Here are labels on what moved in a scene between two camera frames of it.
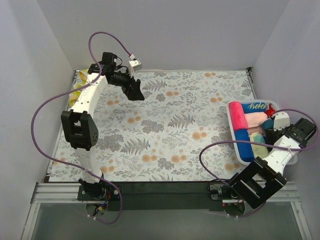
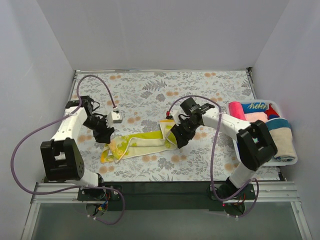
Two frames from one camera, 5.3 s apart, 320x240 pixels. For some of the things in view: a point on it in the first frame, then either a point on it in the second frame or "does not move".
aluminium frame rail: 55,193 does not move
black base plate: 161,196 does not move
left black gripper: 130,87 -> 103,132
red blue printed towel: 258,107 does not move
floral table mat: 179,132 does not move
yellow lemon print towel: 81,81 -> 140,143
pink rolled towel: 238,116 does not move
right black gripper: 271,135 -> 180,132
